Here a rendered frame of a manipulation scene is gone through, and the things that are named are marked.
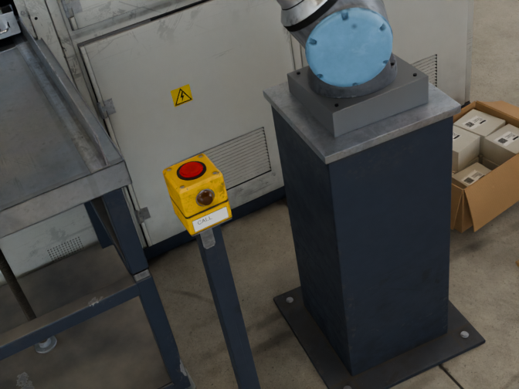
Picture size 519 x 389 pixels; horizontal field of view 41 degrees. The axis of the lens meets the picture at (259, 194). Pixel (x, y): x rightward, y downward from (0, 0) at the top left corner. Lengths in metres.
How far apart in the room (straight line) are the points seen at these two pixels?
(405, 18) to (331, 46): 1.24
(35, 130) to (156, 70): 0.61
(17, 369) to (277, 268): 0.83
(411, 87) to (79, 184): 0.69
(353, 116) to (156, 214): 1.00
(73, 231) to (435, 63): 1.38
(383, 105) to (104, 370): 0.98
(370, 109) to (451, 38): 1.19
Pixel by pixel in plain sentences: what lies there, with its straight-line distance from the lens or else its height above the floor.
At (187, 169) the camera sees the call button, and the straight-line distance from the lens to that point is 1.15.
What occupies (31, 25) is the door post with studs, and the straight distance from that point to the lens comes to 1.92.
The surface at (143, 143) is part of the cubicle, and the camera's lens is 2.12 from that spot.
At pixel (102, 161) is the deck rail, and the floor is 0.85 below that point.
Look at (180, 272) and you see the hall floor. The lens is 2.30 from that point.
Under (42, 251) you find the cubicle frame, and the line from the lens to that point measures 2.24.
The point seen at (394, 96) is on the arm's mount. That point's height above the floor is 0.79.
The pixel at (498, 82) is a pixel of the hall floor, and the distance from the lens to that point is 3.06.
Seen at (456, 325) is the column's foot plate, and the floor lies 0.01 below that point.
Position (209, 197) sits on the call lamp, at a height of 0.88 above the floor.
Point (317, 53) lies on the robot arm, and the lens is 1.21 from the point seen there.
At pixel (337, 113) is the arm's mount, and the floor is 0.80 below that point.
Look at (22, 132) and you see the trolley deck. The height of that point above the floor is 0.85.
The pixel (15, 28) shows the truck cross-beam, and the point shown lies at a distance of 1.95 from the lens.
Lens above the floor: 1.57
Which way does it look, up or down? 38 degrees down
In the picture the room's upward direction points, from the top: 11 degrees counter-clockwise
